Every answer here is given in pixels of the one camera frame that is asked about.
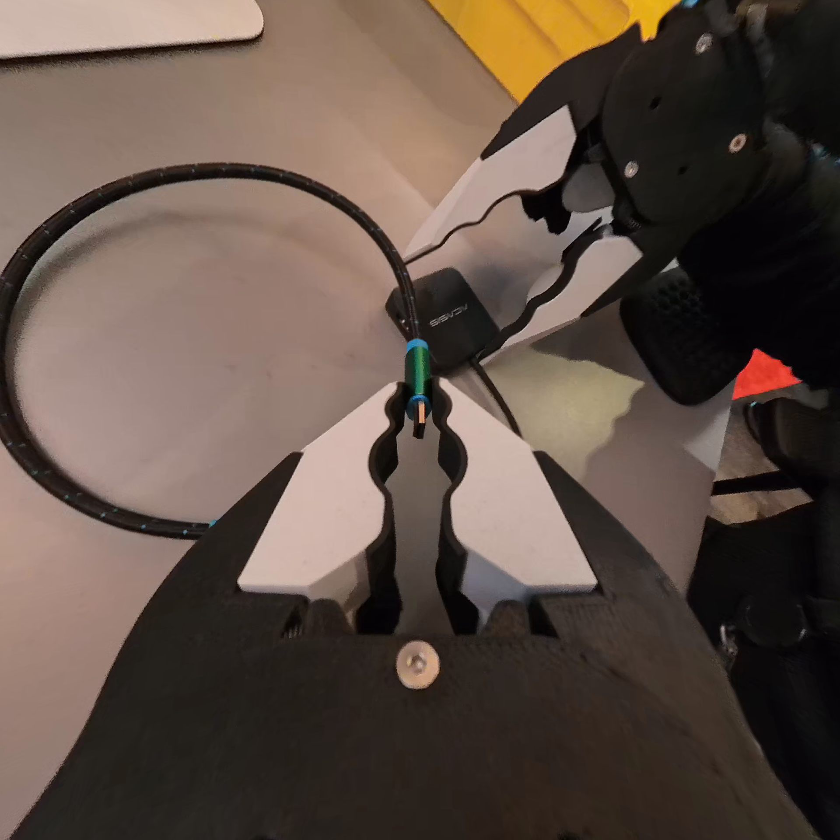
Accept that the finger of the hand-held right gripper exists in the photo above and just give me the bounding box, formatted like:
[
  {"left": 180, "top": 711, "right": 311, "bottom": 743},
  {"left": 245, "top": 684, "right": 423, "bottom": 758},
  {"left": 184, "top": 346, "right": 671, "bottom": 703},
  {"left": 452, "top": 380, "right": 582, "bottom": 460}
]
[
  {"left": 486, "top": 220, "right": 647, "bottom": 361},
  {"left": 400, "top": 104, "right": 618, "bottom": 263}
]

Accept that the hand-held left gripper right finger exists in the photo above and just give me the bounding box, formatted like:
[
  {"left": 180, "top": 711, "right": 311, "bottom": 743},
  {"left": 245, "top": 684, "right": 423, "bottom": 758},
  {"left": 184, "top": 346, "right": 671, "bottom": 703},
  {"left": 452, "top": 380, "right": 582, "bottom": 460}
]
[{"left": 434, "top": 379, "right": 599, "bottom": 636}]

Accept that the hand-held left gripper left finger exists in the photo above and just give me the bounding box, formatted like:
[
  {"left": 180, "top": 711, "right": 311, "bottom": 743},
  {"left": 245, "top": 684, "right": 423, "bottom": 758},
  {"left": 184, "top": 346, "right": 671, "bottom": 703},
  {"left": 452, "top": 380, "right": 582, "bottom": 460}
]
[{"left": 236, "top": 381, "right": 404, "bottom": 635}]

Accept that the thin black adapter cable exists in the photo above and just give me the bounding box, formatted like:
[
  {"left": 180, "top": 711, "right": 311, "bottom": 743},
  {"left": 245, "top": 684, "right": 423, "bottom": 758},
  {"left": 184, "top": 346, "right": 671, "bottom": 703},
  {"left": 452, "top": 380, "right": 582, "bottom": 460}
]
[{"left": 469, "top": 357, "right": 524, "bottom": 439}]

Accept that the large yellow plastic bin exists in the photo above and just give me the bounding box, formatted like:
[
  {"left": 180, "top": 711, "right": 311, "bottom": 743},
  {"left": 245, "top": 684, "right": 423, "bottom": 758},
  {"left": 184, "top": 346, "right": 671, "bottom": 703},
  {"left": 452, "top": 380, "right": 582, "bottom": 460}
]
[{"left": 427, "top": 0, "right": 683, "bottom": 106}]

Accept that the black square adapter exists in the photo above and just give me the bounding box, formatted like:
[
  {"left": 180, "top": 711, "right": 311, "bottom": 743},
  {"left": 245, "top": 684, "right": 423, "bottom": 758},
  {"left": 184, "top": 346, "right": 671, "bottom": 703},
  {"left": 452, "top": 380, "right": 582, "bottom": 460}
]
[{"left": 385, "top": 266, "right": 506, "bottom": 368}]

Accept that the black braided HDMI cable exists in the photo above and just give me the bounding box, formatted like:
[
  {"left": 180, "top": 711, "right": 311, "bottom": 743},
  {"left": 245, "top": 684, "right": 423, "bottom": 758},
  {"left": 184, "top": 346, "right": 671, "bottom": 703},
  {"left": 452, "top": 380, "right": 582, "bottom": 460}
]
[{"left": 0, "top": 163, "right": 437, "bottom": 540}]

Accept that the red textured object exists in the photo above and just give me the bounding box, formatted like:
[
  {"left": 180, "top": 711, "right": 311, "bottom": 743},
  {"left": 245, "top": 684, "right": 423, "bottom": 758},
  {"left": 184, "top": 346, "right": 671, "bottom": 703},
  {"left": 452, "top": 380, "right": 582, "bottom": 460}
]
[{"left": 731, "top": 348, "right": 805, "bottom": 401}]

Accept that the person's dark clothing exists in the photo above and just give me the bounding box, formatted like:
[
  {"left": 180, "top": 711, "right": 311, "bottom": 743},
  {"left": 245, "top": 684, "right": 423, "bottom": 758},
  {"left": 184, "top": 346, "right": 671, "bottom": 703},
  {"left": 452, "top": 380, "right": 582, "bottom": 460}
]
[{"left": 686, "top": 387, "right": 840, "bottom": 840}]

